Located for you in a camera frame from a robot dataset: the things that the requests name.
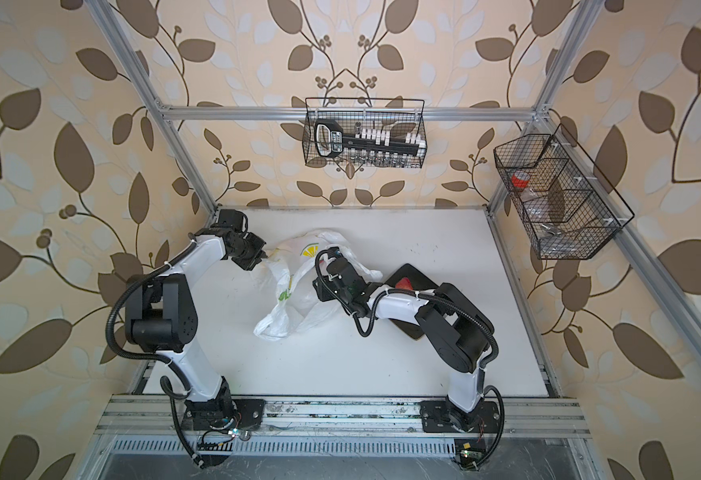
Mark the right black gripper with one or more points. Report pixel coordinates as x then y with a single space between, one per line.
322 287

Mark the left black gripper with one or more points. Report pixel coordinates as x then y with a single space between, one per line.
259 242

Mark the white plastic bag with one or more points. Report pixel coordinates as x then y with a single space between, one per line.
291 264

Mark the red fake strawberry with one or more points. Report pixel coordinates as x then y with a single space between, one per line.
405 284

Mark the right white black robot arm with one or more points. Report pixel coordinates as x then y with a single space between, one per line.
459 333

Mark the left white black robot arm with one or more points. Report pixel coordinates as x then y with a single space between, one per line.
155 319

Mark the black square plate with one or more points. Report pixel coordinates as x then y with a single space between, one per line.
420 282

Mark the black socket tool set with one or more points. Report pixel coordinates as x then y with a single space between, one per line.
331 141

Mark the red capped clear bottle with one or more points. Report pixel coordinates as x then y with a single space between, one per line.
521 185

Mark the back black wire basket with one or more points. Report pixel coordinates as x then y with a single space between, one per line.
400 115

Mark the black wire basket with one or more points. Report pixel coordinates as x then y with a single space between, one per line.
400 115
578 209

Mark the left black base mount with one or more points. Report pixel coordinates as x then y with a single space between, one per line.
241 413

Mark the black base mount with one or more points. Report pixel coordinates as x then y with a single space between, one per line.
440 416
241 413

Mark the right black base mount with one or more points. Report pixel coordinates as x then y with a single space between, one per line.
440 416

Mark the aluminium rail frame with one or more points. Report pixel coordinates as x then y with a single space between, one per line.
335 416

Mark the right black wire basket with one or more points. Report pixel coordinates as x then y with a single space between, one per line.
578 209

